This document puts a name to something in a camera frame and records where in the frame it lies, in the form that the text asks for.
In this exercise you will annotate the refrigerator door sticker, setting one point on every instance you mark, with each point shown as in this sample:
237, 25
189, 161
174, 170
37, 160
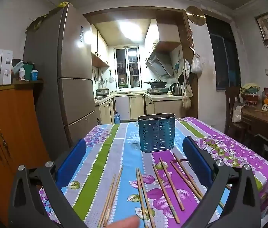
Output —
81, 33

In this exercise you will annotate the flower pot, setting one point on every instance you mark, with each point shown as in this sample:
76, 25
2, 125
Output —
250, 93

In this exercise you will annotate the colourful floral tablecloth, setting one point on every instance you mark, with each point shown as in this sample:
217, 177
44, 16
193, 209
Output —
124, 152

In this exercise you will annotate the steel electric kettle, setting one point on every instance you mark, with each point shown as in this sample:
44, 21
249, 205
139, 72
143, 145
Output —
176, 89

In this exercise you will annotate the grey three-door refrigerator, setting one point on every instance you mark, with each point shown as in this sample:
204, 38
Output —
53, 64

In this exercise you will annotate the yellow-green bundle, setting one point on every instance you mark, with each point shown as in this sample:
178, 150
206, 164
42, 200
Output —
63, 4

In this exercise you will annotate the black wok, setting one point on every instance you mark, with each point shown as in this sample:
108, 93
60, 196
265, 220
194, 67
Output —
156, 83

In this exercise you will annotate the steel range hood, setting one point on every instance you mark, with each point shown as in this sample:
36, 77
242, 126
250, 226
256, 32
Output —
159, 63

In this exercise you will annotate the blue perforated utensil holder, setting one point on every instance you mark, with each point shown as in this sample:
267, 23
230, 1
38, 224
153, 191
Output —
156, 135

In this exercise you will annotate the barred kitchen window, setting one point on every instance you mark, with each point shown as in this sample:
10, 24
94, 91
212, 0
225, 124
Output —
126, 67

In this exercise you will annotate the dark window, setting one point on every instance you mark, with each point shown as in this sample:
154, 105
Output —
223, 57

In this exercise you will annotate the kitchen wall cabinets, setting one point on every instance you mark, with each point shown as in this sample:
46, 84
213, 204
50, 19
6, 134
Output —
99, 49

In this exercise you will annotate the pale blue tissue pack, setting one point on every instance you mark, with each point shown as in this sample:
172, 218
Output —
17, 67

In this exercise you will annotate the wooden chair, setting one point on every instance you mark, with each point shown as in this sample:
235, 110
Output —
232, 95

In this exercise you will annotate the orange wooden cabinet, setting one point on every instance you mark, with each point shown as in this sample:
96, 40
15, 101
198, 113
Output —
10, 128

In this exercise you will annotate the kitchen base cabinets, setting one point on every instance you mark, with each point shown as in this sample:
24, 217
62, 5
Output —
136, 104

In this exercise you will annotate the gas stove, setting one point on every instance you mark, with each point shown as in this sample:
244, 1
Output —
157, 90

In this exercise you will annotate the set of wooden chopsticks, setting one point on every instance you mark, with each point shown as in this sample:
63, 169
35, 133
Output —
172, 185

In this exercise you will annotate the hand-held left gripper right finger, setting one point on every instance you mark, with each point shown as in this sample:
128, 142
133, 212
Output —
196, 161

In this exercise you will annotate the gold round wall clock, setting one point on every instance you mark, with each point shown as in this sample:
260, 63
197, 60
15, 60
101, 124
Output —
195, 15

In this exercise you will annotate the blue water bottle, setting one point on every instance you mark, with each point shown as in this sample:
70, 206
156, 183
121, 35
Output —
117, 118

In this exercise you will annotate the wooden side table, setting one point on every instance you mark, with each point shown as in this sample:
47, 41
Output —
259, 123

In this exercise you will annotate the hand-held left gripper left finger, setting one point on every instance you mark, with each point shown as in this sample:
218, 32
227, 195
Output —
72, 161

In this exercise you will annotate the white medicine bottle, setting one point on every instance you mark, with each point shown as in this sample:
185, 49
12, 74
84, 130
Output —
22, 74

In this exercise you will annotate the hanging white plastic bag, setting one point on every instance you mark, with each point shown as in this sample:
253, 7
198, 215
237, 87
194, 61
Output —
196, 66

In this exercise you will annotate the hanging beige cloth bag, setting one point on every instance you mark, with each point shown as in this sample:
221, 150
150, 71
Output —
187, 99

